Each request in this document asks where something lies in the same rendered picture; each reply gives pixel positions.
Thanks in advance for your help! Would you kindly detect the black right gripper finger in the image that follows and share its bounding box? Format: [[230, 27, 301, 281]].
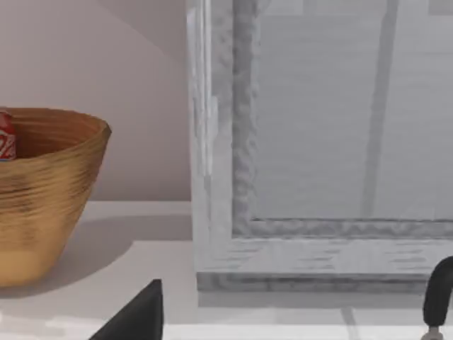
[[87, 278, 164, 340]]

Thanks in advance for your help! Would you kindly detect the woven wooden basket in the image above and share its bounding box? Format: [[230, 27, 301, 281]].
[[0, 107, 113, 288]]

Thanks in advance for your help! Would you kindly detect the red and white can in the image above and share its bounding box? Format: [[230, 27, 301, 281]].
[[0, 110, 18, 162]]

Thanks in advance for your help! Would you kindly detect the grey framed cabinet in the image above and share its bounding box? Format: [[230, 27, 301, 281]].
[[186, 0, 453, 293]]

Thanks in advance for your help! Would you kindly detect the black handled tool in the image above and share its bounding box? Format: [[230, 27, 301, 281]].
[[419, 255, 453, 340]]

